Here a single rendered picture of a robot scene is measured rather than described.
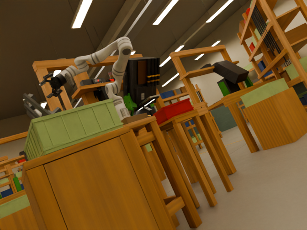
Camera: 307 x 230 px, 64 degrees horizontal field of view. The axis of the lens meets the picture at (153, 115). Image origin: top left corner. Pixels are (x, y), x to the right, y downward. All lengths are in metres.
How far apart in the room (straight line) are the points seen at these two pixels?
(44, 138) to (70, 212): 0.34
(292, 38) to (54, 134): 3.80
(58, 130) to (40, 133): 0.08
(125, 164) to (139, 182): 0.11
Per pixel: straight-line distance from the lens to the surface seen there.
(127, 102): 2.64
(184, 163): 3.38
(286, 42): 4.21
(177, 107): 2.23
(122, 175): 1.25
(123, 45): 1.63
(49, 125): 1.22
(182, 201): 1.85
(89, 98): 2.84
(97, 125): 1.27
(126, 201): 1.25
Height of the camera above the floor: 0.61
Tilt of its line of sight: 7 degrees up
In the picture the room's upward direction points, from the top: 24 degrees counter-clockwise
